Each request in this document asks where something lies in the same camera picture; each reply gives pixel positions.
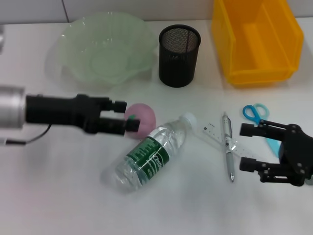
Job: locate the silver ballpoint pen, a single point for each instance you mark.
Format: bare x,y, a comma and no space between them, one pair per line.
230,159

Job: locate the yellow plastic bin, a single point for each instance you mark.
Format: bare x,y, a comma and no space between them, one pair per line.
274,73

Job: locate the clear green-label water bottle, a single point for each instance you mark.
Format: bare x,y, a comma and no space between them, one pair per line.
146,151

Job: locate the blue scissors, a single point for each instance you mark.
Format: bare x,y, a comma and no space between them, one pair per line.
250,113

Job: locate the green glass fruit bowl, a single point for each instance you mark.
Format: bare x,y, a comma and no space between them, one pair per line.
80,49

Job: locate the transparent plastic ruler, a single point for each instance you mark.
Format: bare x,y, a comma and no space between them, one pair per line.
212,129

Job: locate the black mesh pen holder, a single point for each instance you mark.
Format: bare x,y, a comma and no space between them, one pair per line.
177,66

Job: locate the pink peach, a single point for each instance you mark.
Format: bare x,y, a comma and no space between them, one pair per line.
145,115

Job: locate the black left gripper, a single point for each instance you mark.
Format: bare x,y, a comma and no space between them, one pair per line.
61,111

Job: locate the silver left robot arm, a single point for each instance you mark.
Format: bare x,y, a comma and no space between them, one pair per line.
11,106

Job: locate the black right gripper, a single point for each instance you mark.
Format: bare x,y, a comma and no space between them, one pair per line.
298,151

